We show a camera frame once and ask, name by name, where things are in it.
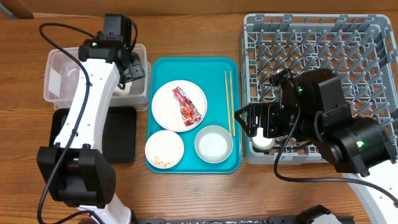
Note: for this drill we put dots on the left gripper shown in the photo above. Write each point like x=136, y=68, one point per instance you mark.
x=138, y=69

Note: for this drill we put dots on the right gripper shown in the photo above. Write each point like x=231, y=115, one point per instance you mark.
x=268, y=109

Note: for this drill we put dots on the white cup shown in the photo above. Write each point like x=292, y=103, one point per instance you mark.
x=261, y=143

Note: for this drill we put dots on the white napkin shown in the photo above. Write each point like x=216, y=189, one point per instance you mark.
x=122, y=89

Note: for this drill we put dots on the grey bowl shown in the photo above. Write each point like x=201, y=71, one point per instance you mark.
x=213, y=144

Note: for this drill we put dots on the large white plate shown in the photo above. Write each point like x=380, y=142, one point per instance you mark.
x=166, y=107

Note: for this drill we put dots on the red sauce packet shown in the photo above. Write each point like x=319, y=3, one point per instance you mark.
x=190, y=114

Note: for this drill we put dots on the small pink bowl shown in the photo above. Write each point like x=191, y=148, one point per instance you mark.
x=164, y=149

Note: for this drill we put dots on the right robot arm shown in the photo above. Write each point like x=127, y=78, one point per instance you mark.
x=312, y=108

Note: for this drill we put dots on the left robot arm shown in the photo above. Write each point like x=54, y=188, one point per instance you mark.
x=74, y=169

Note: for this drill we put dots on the grey dishwasher rack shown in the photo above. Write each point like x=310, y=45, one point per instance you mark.
x=361, y=49

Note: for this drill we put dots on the teal serving tray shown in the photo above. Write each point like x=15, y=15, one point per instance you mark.
x=208, y=74

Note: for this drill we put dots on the right wooden chopstick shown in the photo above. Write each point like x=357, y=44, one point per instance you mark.
x=232, y=102

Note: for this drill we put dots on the wooden chopstick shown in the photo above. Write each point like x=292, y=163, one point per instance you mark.
x=232, y=102
x=227, y=102

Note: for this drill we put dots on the left wooden chopstick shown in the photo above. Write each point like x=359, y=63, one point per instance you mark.
x=227, y=102

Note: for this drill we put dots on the black plastic tray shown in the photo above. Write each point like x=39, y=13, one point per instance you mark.
x=119, y=135

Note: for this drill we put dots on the clear plastic bin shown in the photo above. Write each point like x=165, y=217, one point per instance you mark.
x=62, y=76

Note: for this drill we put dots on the cardboard back panel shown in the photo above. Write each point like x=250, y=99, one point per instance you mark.
x=29, y=9

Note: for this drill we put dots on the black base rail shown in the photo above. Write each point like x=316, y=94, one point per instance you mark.
x=267, y=220

